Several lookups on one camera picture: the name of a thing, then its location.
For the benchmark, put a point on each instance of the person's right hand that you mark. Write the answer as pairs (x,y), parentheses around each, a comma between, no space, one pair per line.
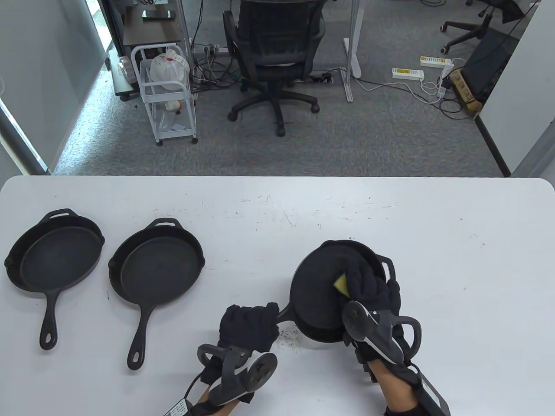
(368,286)

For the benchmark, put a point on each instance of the person's left hand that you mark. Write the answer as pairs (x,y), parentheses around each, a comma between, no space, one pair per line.
(249,327)

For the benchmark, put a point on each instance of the yellow green sponge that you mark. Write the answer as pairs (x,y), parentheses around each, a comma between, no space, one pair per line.
(341,284)

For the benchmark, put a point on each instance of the black cast iron frying pan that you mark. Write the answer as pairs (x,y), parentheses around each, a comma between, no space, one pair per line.
(56,260)
(316,286)
(156,273)

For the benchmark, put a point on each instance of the person's left forearm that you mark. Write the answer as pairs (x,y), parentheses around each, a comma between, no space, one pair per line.
(217,409)

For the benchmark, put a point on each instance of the person's right forearm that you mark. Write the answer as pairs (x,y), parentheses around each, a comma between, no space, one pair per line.
(396,390)

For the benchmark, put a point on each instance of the scattered dark crumbs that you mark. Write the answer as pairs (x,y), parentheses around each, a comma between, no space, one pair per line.
(291,339)

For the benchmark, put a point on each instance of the black white tracking controller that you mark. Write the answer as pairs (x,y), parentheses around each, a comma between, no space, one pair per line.
(260,370)
(383,336)

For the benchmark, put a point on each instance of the black power strip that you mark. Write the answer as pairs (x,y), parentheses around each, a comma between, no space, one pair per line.
(321,78)

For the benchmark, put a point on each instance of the white power strip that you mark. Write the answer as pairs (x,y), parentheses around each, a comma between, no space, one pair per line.
(407,73)
(435,62)
(217,48)

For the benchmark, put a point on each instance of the brown cardboard box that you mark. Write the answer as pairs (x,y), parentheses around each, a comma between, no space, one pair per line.
(466,91)

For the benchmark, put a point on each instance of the white rolling cart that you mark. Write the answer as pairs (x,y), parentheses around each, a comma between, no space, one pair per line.
(173,121)

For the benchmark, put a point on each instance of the small white orange bottle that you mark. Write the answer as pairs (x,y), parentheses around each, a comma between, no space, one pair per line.
(172,105)

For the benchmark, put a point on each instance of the white desk leg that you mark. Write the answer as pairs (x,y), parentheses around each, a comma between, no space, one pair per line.
(353,43)

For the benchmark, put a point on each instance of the black flat monitor panel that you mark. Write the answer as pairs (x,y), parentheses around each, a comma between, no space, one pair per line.
(490,65)

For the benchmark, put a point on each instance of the black mesh office chair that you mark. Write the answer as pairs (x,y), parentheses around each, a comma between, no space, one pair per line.
(277,39)

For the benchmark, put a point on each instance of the white plastic bag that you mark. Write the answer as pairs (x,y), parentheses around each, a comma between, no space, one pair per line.
(167,69)

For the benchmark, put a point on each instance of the black swivel office chair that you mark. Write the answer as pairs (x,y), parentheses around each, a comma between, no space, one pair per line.
(466,28)

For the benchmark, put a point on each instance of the small white box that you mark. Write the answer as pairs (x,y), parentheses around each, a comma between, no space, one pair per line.
(125,69)

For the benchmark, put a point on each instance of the grey metal desk leg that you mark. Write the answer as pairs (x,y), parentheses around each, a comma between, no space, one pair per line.
(184,34)

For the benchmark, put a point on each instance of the dark brown cabinet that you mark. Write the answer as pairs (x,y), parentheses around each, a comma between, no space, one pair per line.
(147,30)

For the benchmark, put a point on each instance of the black phone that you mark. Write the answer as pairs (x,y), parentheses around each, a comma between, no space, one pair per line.
(158,14)

